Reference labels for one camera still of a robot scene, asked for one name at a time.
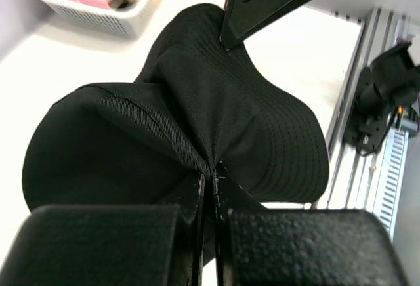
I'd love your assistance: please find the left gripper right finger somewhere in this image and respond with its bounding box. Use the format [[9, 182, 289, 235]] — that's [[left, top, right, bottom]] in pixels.
[[212, 163, 408, 285]]

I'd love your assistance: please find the white plastic basket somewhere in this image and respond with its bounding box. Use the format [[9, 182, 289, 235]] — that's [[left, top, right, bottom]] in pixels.
[[40, 0, 162, 39]]

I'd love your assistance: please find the white slotted cable duct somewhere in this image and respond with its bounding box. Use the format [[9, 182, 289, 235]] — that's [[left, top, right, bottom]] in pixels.
[[373, 129, 409, 240]]

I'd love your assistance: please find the aluminium mounting rail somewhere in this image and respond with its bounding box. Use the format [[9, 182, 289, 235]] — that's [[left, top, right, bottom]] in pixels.
[[311, 7, 410, 212]]

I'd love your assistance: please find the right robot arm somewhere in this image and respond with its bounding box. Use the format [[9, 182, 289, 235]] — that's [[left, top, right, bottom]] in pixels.
[[219, 0, 419, 156]]

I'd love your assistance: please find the black bucket hat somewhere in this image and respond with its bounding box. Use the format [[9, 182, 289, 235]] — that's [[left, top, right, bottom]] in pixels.
[[22, 4, 329, 210]]

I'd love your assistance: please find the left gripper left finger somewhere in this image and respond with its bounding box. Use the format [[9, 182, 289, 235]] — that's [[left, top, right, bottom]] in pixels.
[[1, 173, 205, 285]]

